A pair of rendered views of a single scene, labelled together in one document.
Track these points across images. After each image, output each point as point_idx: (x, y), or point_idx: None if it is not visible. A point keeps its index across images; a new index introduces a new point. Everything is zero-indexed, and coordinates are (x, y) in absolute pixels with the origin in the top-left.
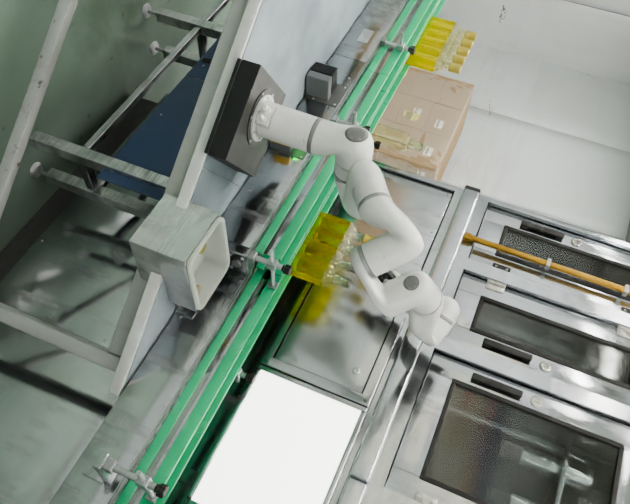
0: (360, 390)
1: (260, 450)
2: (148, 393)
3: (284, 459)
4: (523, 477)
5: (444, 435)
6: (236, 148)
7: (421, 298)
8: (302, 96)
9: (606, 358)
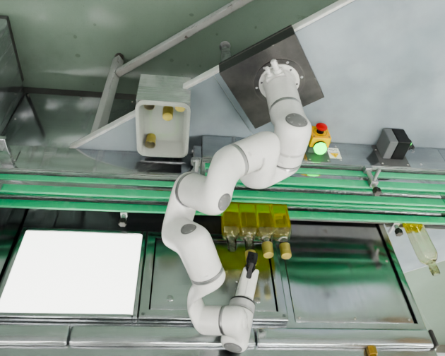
0: (152, 307)
1: (74, 256)
2: (73, 159)
3: (71, 274)
4: None
5: None
6: (236, 77)
7: (179, 245)
8: (371, 143)
9: None
